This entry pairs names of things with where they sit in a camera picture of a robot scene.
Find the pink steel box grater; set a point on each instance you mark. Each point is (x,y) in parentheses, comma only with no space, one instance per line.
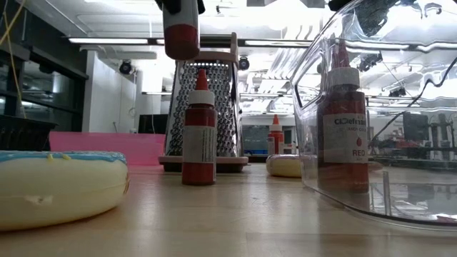
(223,107)

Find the orange-red food colouring bottle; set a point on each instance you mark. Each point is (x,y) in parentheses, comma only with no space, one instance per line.
(275,137)

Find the black monitor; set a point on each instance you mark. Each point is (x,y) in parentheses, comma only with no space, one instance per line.
(153,124)

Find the red food colouring bottle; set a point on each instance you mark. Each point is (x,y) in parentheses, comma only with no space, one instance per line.
(344,135)
(199,118)
(182,39)

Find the pink frosted toy donut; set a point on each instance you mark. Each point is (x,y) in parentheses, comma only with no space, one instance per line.
(283,166)

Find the blue frosted toy donut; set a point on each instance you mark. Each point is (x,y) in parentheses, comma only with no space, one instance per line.
(53,192)

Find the ceiling light strip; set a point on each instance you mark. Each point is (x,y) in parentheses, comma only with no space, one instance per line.
(114,41)
(278,43)

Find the blue storage bin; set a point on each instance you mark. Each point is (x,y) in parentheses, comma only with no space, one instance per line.
(255,151)

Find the pink plastic tray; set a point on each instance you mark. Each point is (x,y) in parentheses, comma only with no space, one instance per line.
(118,148)

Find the clear plastic container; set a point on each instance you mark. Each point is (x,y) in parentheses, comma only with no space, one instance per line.
(410,200)

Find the black slotted plastic basket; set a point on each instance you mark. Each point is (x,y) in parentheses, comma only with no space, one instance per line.
(21,135)

